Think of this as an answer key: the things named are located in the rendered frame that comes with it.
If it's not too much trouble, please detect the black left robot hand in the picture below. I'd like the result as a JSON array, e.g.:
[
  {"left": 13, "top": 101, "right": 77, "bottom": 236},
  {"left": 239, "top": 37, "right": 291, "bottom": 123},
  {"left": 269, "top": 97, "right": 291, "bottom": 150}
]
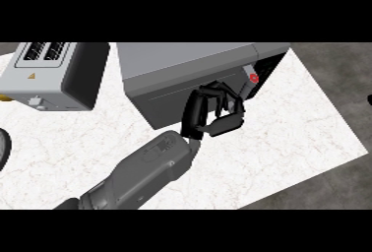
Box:
[{"left": 179, "top": 80, "right": 247, "bottom": 141}]

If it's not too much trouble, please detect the dark round pan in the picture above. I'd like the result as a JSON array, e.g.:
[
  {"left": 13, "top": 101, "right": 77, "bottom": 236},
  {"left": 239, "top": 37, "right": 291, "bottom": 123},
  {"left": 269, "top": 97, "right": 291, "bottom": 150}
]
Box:
[{"left": 0, "top": 127, "right": 13, "bottom": 173}]

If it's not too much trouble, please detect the silver toaster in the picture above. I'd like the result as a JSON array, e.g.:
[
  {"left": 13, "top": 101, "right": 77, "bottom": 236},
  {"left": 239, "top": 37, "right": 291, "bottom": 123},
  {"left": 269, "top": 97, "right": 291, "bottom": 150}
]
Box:
[{"left": 0, "top": 42, "right": 112, "bottom": 112}]

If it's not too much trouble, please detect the grey microwave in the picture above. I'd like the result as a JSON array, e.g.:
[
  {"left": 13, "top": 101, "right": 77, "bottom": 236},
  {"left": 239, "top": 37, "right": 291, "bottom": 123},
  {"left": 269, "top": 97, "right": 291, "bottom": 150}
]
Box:
[{"left": 115, "top": 42, "right": 292, "bottom": 131}]

